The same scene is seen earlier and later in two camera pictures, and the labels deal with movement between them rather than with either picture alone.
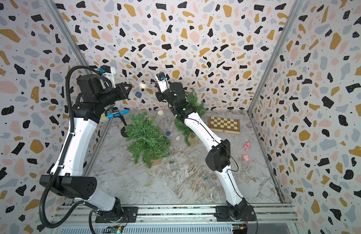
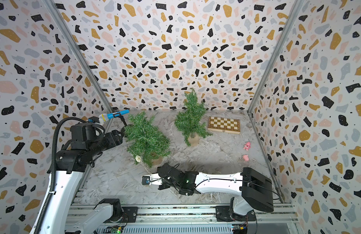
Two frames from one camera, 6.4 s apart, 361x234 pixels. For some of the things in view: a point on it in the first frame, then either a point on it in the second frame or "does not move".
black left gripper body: x=115 y=94 → x=109 y=141
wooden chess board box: x=226 y=125 does not move
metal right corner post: x=297 y=7 does not move
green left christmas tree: x=146 y=140 does not move
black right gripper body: x=168 y=97 → x=165 y=185
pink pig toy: x=247 y=146 does not move
